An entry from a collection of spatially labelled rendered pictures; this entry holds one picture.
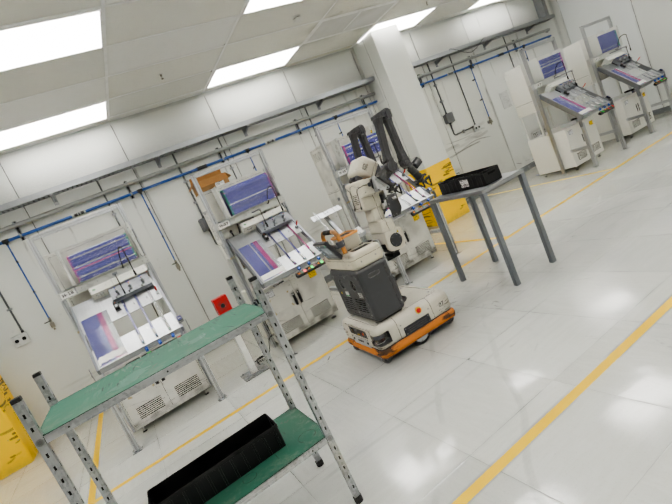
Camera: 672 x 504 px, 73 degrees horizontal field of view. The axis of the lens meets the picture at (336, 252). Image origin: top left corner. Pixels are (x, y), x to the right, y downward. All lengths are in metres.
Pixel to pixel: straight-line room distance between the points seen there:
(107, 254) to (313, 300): 1.94
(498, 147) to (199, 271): 5.62
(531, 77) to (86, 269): 6.17
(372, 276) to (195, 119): 3.84
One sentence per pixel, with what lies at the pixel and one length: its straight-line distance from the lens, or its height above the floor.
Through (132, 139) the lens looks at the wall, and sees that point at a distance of 6.12.
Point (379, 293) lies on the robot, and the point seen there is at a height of 0.48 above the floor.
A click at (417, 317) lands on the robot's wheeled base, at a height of 0.20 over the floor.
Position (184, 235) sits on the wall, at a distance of 5.96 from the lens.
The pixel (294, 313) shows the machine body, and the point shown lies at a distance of 4.56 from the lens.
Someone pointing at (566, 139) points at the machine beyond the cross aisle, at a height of 0.48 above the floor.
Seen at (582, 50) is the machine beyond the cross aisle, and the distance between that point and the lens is 8.75.
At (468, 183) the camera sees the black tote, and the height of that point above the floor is 0.85.
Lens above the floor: 1.33
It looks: 9 degrees down
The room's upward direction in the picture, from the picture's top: 24 degrees counter-clockwise
